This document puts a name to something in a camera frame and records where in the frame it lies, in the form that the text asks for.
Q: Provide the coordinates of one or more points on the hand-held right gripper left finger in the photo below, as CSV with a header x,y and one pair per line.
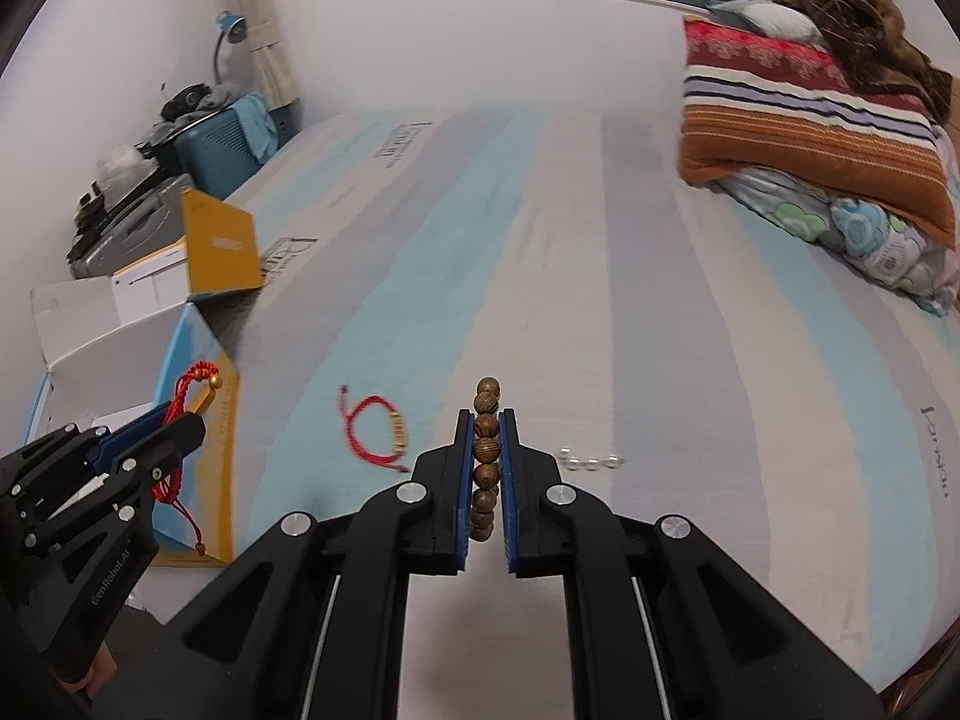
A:
x,y
463,487

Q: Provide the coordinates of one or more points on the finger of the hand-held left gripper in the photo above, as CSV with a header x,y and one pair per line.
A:
x,y
139,424
176,439

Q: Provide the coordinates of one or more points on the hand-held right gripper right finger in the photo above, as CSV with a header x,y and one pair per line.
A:
x,y
508,487

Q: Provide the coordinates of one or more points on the blue yellow printed cardboard box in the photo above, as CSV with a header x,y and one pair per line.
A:
x,y
214,465

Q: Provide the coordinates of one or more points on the person's left hand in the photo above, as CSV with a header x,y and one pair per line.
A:
x,y
94,671

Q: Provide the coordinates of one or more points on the striped pastel mattress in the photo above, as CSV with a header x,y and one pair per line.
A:
x,y
675,390

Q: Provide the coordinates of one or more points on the grey suitcase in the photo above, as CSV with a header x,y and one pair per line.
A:
x,y
142,225

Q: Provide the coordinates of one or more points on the orange white cardboard box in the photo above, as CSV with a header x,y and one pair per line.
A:
x,y
221,240

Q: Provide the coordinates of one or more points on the white plastic bag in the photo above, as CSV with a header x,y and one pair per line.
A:
x,y
120,161

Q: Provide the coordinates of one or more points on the blue suitcase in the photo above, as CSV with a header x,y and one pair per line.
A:
x,y
217,150

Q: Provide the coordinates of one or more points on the light blue cloth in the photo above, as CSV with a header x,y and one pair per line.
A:
x,y
259,124

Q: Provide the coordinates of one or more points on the black bag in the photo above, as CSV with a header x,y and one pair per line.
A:
x,y
191,99

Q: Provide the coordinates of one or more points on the blue desk lamp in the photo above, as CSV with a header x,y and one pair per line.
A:
x,y
232,26

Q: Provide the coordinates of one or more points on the beige curtain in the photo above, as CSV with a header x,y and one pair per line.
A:
x,y
262,30

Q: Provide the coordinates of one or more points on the floral pastel quilt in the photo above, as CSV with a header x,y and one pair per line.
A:
x,y
862,232

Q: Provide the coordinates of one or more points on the striped orange red pillow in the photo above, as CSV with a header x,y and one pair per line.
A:
x,y
787,127

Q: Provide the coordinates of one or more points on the grey cloth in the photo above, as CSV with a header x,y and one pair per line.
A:
x,y
765,19

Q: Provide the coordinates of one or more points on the brown fuzzy blanket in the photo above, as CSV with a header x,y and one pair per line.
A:
x,y
862,22

